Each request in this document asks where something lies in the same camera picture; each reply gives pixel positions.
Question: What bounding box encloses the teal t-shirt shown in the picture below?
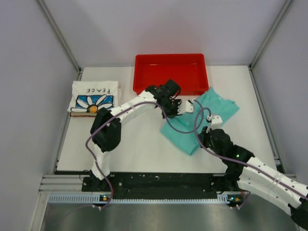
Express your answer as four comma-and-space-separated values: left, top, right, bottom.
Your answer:
160, 88, 239, 155

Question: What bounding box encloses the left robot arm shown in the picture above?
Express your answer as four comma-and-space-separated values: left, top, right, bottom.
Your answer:
85, 79, 184, 191

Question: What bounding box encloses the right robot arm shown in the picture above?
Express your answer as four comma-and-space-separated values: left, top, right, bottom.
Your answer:
195, 127, 308, 230

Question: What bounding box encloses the red plastic bin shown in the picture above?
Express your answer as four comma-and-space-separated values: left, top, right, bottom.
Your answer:
132, 53, 209, 96

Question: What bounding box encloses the folded white daisy t-shirt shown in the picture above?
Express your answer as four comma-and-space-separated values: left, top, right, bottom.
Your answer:
67, 80, 120, 116

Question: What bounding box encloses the folded brown t-shirt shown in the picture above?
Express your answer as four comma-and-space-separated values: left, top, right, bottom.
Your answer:
70, 112, 97, 117

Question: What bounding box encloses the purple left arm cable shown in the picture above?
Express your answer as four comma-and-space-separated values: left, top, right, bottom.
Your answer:
85, 100, 212, 212

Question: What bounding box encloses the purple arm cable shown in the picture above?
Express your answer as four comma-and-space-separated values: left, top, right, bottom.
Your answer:
85, 100, 212, 212
193, 108, 308, 209

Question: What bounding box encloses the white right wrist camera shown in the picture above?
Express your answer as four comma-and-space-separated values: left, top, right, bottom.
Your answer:
206, 115, 223, 132

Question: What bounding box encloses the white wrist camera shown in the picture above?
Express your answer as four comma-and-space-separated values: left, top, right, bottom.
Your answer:
206, 115, 223, 132
185, 100, 194, 113

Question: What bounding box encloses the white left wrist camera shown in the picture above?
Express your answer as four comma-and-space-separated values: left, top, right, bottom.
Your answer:
185, 100, 194, 113

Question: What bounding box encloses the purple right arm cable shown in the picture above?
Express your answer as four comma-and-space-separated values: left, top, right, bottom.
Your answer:
193, 108, 308, 209

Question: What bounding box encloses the aluminium corner post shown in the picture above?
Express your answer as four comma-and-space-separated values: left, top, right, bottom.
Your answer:
248, 0, 295, 71
36, 0, 82, 73

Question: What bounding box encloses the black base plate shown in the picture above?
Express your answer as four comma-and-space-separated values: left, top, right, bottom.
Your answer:
82, 172, 248, 202

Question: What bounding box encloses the left aluminium corner post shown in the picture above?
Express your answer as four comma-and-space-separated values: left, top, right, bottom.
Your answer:
36, 0, 82, 73

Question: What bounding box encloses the grey slotted cable duct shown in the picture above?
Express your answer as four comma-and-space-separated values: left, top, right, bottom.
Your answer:
48, 194, 231, 205

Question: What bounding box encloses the aluminium frame rail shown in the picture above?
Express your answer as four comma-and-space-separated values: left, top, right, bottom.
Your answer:
38, 174, 303, 193

